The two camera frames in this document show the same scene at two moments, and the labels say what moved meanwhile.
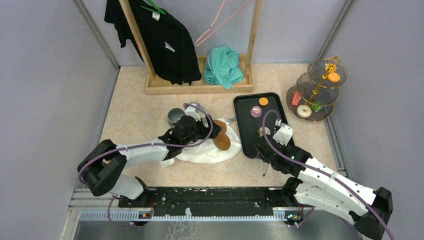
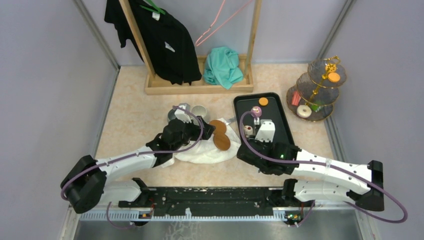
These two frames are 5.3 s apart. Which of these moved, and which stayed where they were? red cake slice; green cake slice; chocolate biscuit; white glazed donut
Moved: chocolate biscuit
Stayed: green cake slice; white glazed donut; red cake slice
